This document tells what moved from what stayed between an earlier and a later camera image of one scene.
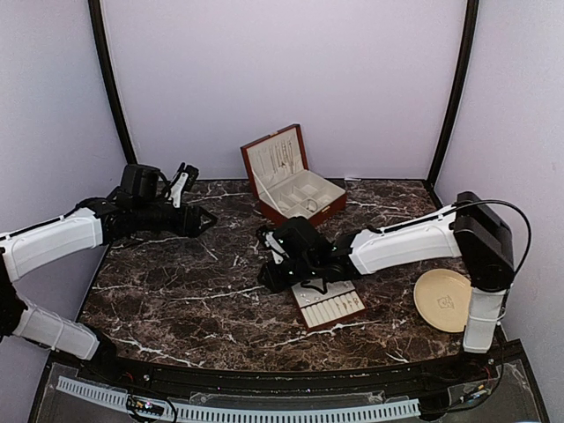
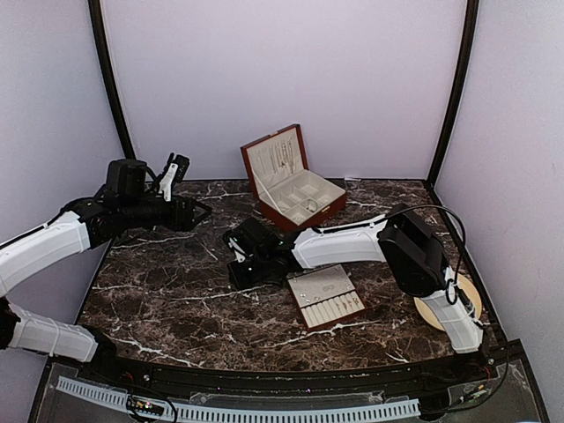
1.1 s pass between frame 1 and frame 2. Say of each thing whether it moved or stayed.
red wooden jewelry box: stayed
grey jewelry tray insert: stayed
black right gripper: moved
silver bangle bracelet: stayed
